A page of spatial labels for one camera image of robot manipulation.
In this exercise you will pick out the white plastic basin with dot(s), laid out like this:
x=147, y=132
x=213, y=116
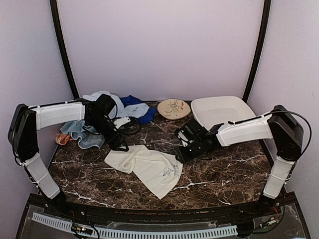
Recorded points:
x=215, y=110

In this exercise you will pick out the white slotted cable duct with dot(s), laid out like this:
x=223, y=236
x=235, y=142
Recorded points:
x=121, y=231

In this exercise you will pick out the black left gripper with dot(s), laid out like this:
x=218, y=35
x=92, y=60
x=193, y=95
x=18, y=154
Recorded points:
x=113, y=145

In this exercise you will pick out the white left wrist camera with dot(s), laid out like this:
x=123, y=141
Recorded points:
x=121, y=122

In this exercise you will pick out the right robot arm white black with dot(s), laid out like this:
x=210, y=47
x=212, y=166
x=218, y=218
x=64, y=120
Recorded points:
x=278, y=125

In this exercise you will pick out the black frame post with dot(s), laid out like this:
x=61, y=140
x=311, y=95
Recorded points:
x=62, y=48
x=258, y=50

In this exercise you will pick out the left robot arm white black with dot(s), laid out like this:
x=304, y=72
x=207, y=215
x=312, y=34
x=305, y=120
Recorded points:
x=28, y=120

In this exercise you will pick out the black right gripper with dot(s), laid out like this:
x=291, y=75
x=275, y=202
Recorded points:
x=183, y=157

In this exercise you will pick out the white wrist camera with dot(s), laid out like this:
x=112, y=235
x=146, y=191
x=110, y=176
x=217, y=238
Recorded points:
x=121, y=122
x=182, y=137

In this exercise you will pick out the beige floral plate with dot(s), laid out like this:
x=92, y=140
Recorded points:
x=173, y=109

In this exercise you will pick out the right black frame post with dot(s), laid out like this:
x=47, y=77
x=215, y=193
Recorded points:
x=258, y=50

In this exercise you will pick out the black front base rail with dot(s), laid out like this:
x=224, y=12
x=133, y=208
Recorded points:
x=286, y=209

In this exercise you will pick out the light blue towel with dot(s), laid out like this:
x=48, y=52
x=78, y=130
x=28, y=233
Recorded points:
x=89, y=138

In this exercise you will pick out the royal blue towel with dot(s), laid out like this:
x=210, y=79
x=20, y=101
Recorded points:
x=131, y=100

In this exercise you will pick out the orange patterned cloth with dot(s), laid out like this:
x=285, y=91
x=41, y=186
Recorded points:
x=62, y=138

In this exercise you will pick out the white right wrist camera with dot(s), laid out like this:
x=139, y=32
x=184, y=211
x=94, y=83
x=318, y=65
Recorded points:
x=182, y=137

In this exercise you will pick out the white grey printed towel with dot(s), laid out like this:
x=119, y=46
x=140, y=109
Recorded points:
x=137, y=111

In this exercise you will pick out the cream white towel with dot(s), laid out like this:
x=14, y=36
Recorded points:
x=158, y=171

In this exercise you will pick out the left black frame post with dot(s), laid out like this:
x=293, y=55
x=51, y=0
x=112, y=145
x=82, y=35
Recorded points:
x=62, y=48

